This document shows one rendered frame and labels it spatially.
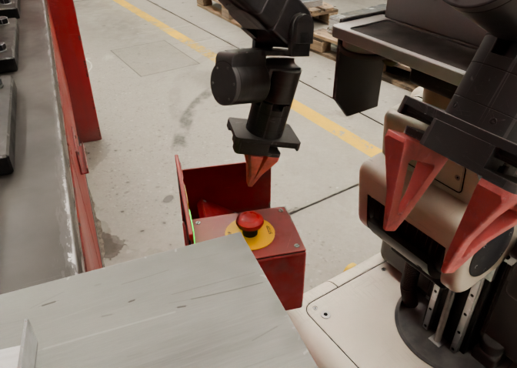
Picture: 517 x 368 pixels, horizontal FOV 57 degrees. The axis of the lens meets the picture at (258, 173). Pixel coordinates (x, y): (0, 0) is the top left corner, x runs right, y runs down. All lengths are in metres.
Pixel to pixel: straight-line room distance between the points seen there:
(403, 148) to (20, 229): 0.44
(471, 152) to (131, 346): 0.24
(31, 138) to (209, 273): 0.53
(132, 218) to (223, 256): 1.70
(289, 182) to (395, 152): 1.83
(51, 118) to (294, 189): 1.44
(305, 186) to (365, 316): 1.00
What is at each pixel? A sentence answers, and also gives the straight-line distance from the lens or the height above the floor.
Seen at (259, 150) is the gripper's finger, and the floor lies 0.88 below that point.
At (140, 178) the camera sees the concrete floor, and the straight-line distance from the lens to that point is 2.26.
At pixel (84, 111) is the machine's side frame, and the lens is 2.55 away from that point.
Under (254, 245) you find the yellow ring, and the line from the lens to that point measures 0.67.
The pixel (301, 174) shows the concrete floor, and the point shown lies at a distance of 2.23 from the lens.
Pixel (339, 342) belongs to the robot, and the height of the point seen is 0.28.
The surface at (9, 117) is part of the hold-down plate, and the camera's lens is 0.82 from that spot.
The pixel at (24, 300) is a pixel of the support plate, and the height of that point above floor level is 1.00.
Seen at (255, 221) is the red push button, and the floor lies 0.81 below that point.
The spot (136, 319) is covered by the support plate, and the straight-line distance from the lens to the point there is 0.31.
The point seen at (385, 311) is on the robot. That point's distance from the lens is 1.29.
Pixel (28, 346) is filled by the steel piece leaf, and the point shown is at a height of 1.02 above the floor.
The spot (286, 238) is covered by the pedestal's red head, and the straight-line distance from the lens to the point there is 0.69.
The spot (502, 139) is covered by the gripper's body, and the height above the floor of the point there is 1.09.
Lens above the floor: 1.23
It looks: 34 degrees down
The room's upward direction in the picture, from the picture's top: straight up
